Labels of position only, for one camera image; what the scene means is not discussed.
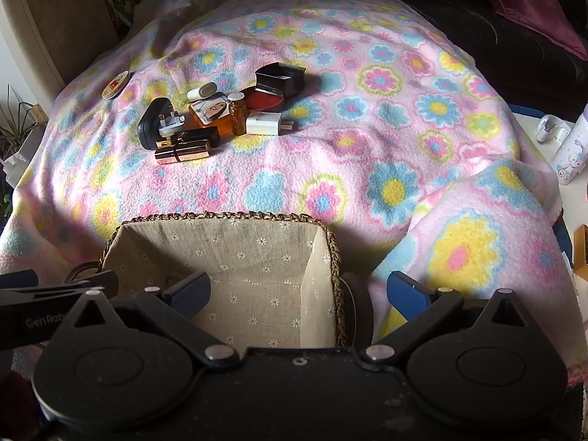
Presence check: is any round tin with red label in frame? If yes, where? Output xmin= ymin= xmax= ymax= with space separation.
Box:
xmin=101 ymin=70 xmax=132 ymax=101

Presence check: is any orange box with face print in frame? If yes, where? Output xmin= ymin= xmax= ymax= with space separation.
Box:
xmin=188 ymin=93 xmax=235 ymax=141

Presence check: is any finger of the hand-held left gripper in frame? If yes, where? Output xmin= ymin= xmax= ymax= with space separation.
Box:
xmin=0 ymin=271 xmax=119 ymax=306
xmin=0 ymin=269 xmax=40 ymax=291

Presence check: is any black box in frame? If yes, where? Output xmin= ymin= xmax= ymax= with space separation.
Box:
xmin=254 ymin=61 xmax=308 ymax=99

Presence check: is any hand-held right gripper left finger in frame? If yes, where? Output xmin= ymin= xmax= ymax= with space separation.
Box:
xmin=69 ymin=271 xmax=240 ymax=366

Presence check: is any magenta cushion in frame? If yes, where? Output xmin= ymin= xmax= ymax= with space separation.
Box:
xmin=478 ymin=0 xmax=588 ymax=63

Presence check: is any dark red round lid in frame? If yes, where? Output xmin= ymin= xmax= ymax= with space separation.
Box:
xmin=241 ymin=85 xmax=288 ymax=114

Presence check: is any white bottle with cartoon print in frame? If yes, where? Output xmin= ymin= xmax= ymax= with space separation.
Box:
xmin=551 ymin=103 xmax=588 ymax=187

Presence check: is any rose gold lipstick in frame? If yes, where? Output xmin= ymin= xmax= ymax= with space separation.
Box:
xmin=153 ymin=140 xmax=213 ymax=165

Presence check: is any green potted plant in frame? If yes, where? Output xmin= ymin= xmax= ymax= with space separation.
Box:
xmin=0 ymin=85 xmax=47 ymax=162

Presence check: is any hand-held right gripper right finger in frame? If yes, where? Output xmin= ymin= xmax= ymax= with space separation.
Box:
xmin=361 ymin=270 xmax=530 ymax=365

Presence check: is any white and gold lipstick tube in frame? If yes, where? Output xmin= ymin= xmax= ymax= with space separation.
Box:
xmin=186 ymin=82 xmax=219 ymax=101

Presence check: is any white three-pin plug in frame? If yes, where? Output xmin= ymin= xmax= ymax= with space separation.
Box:
xmin=156 ymin=112 xmax=187 ymax=139

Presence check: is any black glasses case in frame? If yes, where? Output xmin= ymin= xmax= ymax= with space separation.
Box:
xmin=138 ymin=97 xmax=173 ymax=150

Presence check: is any pink floral fleece blanket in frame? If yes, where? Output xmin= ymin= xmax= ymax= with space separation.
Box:
xmin=0 ymin=0 xmax=576 ymax=387

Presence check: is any beige upholstered chair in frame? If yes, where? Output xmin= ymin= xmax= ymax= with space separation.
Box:
xmin=0 ymin=0 xmax=121 ymax=103

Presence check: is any white charger adapter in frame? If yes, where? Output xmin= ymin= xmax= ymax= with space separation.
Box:
xmin=245 ymin=112 xmax=295 ymax=137

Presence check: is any woven basket with fabric liner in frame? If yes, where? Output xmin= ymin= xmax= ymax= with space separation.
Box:
xmin=64 ymin=211 xmax=376 ymax=351

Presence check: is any black lipstick case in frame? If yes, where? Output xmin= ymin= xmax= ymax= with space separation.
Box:
xmin=158 ymin=126 xmax=222 ymax=148

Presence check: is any small amber glass bottle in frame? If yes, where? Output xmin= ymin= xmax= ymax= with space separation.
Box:
xmin=228 ymin=93 xmax=249 ymax=137

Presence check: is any dark sofa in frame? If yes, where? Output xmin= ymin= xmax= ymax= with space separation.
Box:
xmin=377 ymin=0 xmax=588 ymax=123

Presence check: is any small white device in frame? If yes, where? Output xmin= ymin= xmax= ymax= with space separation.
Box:
xmin=535 ymin=112 xmax=575 ymax=146

